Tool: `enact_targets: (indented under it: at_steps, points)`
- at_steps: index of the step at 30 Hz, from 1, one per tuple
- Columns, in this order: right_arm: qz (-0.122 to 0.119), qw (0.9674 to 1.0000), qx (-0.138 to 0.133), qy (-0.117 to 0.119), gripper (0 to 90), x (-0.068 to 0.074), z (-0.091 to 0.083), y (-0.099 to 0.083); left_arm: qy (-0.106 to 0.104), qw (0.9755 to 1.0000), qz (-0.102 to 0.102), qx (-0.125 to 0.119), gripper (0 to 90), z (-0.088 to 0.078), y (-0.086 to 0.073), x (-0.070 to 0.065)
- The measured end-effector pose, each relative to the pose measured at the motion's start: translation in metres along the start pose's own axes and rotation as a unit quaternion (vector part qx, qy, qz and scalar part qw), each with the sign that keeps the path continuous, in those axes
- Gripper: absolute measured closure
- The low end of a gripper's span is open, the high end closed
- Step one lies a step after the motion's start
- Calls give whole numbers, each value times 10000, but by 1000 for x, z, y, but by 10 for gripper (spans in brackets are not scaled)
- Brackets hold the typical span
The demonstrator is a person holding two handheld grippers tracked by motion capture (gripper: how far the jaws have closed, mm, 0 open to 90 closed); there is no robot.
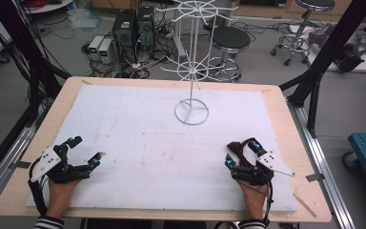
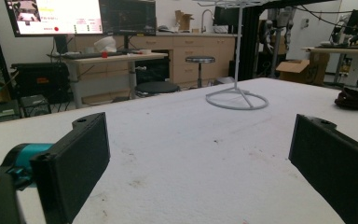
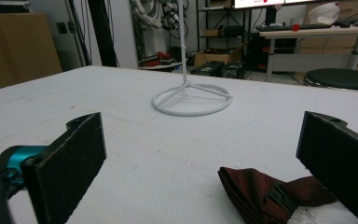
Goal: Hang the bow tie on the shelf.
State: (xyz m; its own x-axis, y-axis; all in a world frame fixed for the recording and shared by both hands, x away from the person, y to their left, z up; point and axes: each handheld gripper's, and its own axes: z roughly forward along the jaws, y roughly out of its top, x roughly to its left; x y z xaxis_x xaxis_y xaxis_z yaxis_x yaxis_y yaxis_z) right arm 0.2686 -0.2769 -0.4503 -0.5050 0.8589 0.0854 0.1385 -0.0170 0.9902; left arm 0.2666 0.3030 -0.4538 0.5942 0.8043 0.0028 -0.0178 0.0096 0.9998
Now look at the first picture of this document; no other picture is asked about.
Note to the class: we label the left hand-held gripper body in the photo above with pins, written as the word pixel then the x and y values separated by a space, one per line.
pixel 66 173

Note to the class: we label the person's left hand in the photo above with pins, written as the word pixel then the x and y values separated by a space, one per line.
pixel 60 195

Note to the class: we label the black metal frame strut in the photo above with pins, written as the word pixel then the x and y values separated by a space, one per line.
pixel 22 41
pixel 330 47

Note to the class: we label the dark red cloth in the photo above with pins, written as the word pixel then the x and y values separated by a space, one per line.
pixel 235 149

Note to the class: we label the aluminium rail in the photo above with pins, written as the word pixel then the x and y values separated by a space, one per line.
pixel 324 178
pixel 9 159

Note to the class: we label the thin wooden stick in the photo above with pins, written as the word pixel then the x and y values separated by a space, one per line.
pixel 305 205

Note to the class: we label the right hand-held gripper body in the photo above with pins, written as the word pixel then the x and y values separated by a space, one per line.
pixel 254 175

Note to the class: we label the white foam mat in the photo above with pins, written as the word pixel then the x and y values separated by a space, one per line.
pixel 139 143

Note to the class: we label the grey tape piece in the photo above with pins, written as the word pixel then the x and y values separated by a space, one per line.
pixel 23 164
pixel 314 177

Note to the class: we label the chrome stool with castors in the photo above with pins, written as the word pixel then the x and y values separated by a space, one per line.
pixel 301 38

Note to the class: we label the black round stool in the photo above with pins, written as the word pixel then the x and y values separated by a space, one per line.
pixel 230 38

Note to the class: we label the white power supply unit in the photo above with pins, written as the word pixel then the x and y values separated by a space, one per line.
pixel 95 46
pixel 105 51

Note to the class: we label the black computer tower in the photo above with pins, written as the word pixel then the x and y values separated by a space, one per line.
pixel 146 27
pixel 124 31

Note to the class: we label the person's right hand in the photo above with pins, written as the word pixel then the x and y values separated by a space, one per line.
pixel 254 197

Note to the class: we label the grey machine on white board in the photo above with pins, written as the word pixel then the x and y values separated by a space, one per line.
pixel 346 44

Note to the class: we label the clear plastic bag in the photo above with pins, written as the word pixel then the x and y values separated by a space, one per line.
pixel 83 17

